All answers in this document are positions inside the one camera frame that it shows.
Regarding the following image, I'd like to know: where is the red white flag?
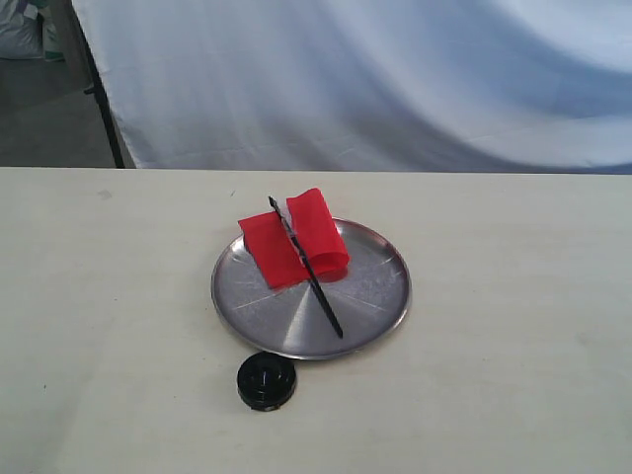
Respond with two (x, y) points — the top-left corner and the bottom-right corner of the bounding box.
(238, 188), (351, 338)

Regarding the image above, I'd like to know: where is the black round flag base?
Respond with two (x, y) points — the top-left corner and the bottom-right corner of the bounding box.
(236, 352), (297, 412)

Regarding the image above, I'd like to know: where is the round steel plate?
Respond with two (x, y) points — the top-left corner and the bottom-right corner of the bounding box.
(210, 219), (412, 360)

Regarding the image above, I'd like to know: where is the white backdrop cloth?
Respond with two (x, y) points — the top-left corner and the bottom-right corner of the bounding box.
(74, 1), (631, 174)

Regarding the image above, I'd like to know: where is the black backdrop stand pole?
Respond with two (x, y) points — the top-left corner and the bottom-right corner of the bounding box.
(73, 10), (125, 169)

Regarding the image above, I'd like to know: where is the white sack in background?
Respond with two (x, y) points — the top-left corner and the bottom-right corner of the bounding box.
(1, 0), (64, 61)

